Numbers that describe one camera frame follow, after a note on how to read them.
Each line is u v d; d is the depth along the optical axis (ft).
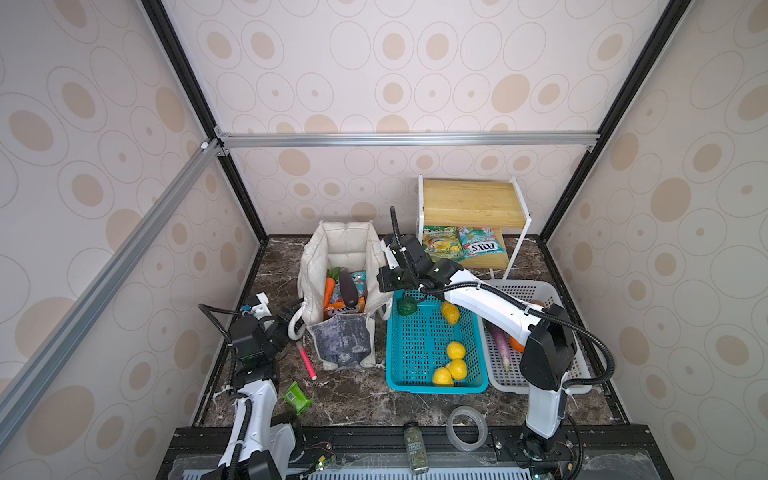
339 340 2.46
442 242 3.04
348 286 2.93
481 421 2.45
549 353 1.57
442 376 2.66
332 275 3.13
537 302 3.11
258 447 1.42
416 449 2.30
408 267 2.05
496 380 2.44
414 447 2.30
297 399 2.61
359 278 3.10
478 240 3.10
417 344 3.01
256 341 1.96
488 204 2.74
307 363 2.86
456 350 2.80
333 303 2.95
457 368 2.68
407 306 3.05
